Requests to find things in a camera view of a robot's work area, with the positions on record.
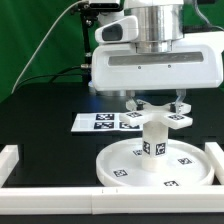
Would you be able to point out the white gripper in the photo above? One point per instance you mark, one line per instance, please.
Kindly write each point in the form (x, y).
(195, 61)

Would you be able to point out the white cross table base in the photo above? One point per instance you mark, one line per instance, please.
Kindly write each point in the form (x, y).
(144, 112)

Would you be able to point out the white round table top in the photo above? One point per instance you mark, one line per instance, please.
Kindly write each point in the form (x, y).
(124, 163)

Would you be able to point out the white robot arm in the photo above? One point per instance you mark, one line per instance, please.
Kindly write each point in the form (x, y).
(146, 49)

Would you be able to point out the white right fence bar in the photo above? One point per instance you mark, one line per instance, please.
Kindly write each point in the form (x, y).
(216, 156)

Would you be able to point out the white fence bar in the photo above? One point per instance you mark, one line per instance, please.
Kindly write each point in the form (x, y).
(9, 157)
(216, 156)
(109, 200)

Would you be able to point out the white marker sheet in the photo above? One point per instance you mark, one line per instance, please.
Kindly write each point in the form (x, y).
(101, 122)

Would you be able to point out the white left fence bar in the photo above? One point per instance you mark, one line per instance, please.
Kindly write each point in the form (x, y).
(9, 157)

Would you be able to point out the white front fence bar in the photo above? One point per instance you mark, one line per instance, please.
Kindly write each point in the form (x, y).
(109, 200)

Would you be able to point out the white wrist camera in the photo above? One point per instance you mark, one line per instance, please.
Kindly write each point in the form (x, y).
(123, 30)

